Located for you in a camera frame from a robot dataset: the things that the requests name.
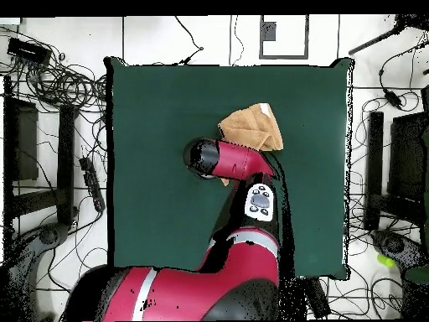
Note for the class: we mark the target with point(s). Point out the black metal frame with seat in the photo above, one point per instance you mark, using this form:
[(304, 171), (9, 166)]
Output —
[(375, 167)]

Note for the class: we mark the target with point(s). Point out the yellow-green small object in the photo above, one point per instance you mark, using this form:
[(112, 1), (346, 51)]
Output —
[(385, 260)]

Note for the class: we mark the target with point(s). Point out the tan terry towel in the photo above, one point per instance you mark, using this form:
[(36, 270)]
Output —
[(251, 127)]

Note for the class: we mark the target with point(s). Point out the dark green table cloth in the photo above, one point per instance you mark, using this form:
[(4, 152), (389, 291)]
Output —
[(161, 117)]

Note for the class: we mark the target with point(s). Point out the black tripod rod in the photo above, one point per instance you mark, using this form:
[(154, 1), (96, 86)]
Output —
[(375, 42)]

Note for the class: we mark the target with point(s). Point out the grey square floor frame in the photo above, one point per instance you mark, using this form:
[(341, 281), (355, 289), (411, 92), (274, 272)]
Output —
[(306, 37)]

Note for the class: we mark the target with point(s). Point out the black metal frame with panel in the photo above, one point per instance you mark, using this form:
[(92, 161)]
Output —
[(65, 161)]

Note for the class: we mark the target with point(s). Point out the grey stand base with wheel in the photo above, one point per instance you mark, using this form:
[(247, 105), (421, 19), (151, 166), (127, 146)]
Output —
[(395, 245), (48, 236)]

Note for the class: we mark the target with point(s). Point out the long black power strip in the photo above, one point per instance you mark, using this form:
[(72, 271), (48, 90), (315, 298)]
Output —
[(92, 184)]

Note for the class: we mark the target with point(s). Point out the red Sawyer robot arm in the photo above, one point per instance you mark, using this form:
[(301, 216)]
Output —
[(234, 161)]

